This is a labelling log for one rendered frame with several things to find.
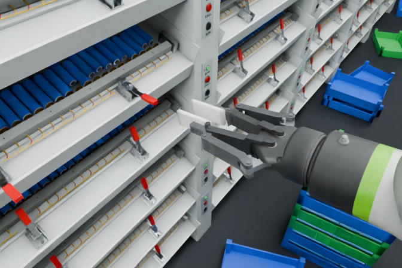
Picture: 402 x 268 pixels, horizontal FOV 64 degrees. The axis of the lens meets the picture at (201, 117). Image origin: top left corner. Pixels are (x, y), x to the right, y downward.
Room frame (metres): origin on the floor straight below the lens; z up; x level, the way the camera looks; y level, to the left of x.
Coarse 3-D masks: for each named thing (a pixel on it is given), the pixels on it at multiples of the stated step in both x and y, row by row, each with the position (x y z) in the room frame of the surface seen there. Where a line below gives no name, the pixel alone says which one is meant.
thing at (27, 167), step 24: (144, 24) 0.72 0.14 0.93; (168, 24) 0.67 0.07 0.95; (144, 48) 0.64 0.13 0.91; (192, 48) 0.63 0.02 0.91; (96, 72) 0.54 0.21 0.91; (144, 72) 0.57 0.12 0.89; (168, 72) 0.58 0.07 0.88; (120, 96) 0.50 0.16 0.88; (72, 120) 0.42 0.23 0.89; (96, 120) 0.43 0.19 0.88; (120, 120) 0.47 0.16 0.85; (24, 144) 0.36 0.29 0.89; (48, 144) 0.37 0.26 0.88; (72, 144) 0.38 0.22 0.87; (24, 168) 0.32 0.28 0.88; (48, 168) 0.34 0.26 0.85; (0, 192) 0.28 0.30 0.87
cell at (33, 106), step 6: (18, 84) 0.46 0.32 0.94; (12, 90) 0.45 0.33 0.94; (18, 90) 0.44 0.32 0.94; (24, 90) 0.45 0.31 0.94; (18, 96) 0.44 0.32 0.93; (24, 96) 0.43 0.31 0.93; (30, 96) 0.44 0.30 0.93; (24, 102) 0.43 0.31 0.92; (30, 102) 0.42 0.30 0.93; (36, 102) 0.43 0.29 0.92; (30, 108) 0.42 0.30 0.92; (36, 108) 0.42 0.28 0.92
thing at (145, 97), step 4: (132, 84) 0.50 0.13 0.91; (128, 88) 0.50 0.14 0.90; (132, 88) 0.50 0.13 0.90; (132, 92) 0.49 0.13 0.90; (136, 92) 0.49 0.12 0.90; (140, 92) 0.49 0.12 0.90; (140, 96) 0.47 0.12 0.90; (144, 96) 0.47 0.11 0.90; (148, 96) 0.47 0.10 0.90; (144, 100) 0.47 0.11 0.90; (148, 100) 0.46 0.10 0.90; (152, 100) 0.46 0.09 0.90; (156, 100) 0.46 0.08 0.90; (152, 104) 0.45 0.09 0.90
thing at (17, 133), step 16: (160, 48) 0.62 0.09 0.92; (128, 64) 0.56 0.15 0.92; (144, 64) 0.58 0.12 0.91; (160, 64) 0.59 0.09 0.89; (96, 80) 0.50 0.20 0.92; (112, 80) 0.51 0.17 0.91; (80, 96) 0.45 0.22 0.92; (48, 112) 0.41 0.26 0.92; (64, 112) 0.42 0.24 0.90; (16, 128) 0.37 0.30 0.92; (32, 128) 0.38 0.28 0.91; (0, 144) 0.34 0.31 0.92; (16, 144) 0.35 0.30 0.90
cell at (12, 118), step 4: (0, 100) 0.42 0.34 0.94; (0, 104) 0.41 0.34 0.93; (4, 104) 0.41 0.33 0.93; (0, 108) 0.40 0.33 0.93; (4, 108) 0.40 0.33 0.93; (8, 108) 0.41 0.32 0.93; (0, 112) 0.40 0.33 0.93; (4, 112) 0.40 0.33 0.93; (8, 112) 0.40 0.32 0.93; (12, 112) 0.40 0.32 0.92; (4, 116) 0.39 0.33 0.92; (8, 116) 0.39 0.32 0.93; (12, 116) 0.39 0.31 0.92; (16, 116) 0.40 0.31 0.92; (8, 120) 0.39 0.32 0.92; (12, 120) 0.38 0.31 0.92; (16, 120) 0.39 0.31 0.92; (20, 120) 0.39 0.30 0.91; (12, 124) 0.38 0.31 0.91
